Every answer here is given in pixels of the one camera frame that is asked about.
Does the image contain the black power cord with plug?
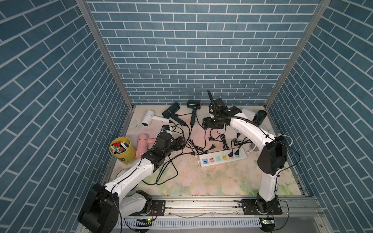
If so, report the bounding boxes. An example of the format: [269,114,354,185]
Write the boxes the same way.
[186,128,254,156]

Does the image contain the white power strip coloured sockets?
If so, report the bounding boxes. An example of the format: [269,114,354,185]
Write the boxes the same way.
[198,148,247,168]

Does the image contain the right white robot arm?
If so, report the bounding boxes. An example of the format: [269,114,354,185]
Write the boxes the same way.
[202,95,288,214]

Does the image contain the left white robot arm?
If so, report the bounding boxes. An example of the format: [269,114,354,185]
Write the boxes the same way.
[77,132,186,233]

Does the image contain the dark green dryer centre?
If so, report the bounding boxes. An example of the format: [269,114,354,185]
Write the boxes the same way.
[187,100,202,128]

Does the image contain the white glossy hair dryer right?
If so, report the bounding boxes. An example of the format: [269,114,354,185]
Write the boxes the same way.
[242,108,256,121]

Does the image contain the pink hair dryer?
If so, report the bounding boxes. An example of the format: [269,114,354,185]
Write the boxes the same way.
[136,134,156,159]

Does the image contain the dark green dryer angled nozzle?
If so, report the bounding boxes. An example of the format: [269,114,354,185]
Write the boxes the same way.
[162,102,187,126]

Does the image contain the white hair dryer far left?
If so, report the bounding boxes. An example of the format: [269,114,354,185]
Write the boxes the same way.
[141,110,170,127]

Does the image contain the dark green dryer right corner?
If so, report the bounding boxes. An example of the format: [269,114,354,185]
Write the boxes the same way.
[253,110,267,126]

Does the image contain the yellow cup of pens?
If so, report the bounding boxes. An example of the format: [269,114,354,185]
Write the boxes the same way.
[109,136,136,163]

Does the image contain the white wall cable connector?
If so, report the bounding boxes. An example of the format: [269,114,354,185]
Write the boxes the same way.
[277,133,294,146]

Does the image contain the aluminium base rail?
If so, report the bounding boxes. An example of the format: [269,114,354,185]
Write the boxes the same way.
[75,196,324,231]

